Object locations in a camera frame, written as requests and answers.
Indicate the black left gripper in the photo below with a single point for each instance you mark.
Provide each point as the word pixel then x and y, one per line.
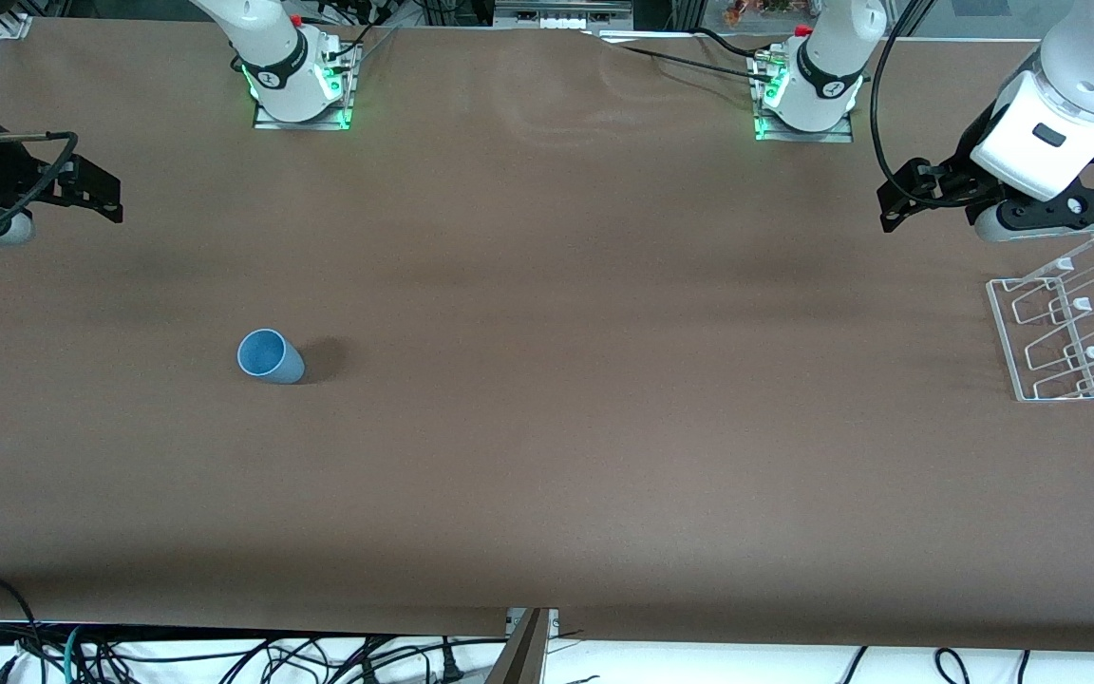
pixel 967 155

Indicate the blue plastic cup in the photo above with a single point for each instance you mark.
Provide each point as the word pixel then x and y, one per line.
pixel 286 366

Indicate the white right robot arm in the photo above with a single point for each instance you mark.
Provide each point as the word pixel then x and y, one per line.
pixel 267 38

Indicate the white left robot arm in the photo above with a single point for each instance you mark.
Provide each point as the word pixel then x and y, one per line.
pixel 1079 57

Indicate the orange colourful object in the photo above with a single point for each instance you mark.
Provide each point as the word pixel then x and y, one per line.
pixel 765 9

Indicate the grey device with white sockets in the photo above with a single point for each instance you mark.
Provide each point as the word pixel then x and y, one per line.
pixel 561 14

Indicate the black power plug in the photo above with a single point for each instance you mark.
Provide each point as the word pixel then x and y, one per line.
pixel 450 665

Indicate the wooden table leg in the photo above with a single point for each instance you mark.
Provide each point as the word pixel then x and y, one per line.
pixel 523 655

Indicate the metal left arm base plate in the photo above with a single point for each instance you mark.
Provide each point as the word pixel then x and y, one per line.
pixel 832 138

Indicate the aluminium frame bracket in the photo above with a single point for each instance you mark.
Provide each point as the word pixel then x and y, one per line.
pixel 13 21

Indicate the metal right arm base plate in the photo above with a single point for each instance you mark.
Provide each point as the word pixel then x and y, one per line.
pixel 349 95

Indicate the small metal bracket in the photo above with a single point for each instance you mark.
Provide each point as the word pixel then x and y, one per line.
pixel 552 622

